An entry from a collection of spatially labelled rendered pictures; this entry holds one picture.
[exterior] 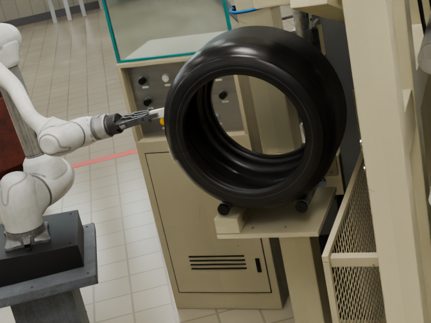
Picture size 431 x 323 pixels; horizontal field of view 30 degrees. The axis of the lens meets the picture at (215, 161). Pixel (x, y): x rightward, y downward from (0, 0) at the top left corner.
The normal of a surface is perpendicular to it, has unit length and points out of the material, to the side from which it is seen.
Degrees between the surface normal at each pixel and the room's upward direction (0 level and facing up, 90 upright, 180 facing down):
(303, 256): 90
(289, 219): 0
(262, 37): 17
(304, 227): 0
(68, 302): 90
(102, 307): 0
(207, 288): 90
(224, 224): 90
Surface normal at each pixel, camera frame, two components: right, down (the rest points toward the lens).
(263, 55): -0.07, -0.36
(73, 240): -0.13, -0.92
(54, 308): 0.15, 0.33
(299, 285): -0.30, 0.41
